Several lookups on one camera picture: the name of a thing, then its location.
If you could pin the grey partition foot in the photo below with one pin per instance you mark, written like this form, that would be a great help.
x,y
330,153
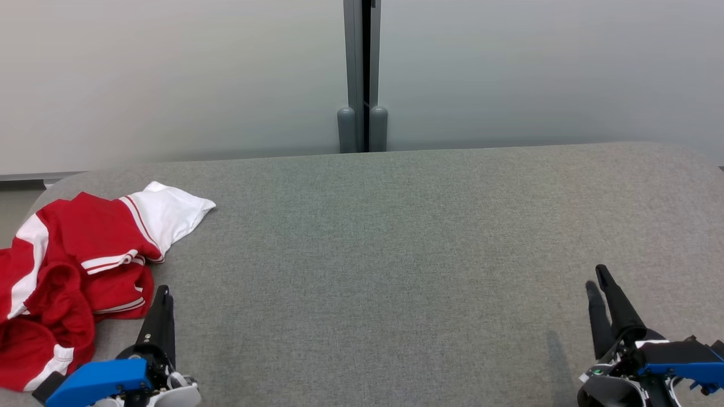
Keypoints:
x,y
378,130
346,130

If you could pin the red and white jersey shirt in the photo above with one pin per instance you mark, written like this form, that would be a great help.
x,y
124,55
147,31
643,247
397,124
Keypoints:
x,y
169,215

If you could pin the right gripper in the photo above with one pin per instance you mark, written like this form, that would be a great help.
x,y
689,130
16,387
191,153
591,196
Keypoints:
x,y
613,390

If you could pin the grey partition post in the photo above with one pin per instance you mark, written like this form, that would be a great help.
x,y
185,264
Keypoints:
x,y
352,56

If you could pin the red shorts with white panels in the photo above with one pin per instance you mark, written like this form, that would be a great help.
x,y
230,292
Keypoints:
x,y
62,305

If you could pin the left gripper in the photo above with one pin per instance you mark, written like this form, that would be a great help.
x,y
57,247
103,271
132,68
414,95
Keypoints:
x,y
169,390

